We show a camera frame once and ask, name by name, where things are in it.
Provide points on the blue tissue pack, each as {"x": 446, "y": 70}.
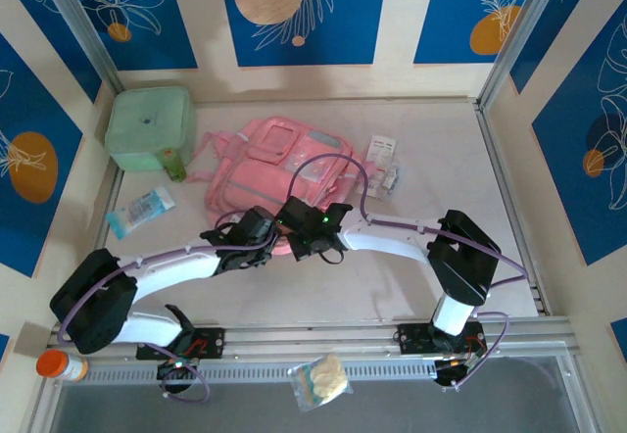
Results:
{"x": 142, "y": 210}

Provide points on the small clear plastic box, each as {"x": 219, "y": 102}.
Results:
{"x": 393, "y": 176}

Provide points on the bagged snack packet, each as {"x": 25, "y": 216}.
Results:
{"x": 323, "y": 379}

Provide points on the small green bottle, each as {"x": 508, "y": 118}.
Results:
{"x": 174, "y": 168}

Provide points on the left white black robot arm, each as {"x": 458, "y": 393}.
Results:
{"x": 166, "y": 269}

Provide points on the orange capped white bottle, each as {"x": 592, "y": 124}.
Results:
{"x": 59, "y": 364}

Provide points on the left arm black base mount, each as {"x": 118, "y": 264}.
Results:
{"x": 210, "y": 342}

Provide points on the grey glass panel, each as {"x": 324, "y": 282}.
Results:
{"x": 196, "y": 418}

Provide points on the white red paper packet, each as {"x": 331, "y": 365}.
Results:
{"x": 382, "y": 149}

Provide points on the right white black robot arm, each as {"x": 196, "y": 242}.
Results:
{"x": 387, "y": 239}

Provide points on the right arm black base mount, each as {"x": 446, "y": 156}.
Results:
{"x": 411, "y": 340}

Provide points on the aluminium side rail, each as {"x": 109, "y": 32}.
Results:
{"x": 486, "y": 129}
{"x": 110, "y": 193}

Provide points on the mint green lunch bag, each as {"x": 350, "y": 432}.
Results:
{"x": 147, "y": 124}

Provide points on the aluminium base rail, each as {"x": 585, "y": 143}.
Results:
{"x": 303, "y": 342}

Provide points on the pink student backpack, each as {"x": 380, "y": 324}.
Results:
{"x": 255, "y": 178}

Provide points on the aluminium corner post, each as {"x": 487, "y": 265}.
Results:
{"x": 514, "y": 31}
{"x": 78, "y": 26}

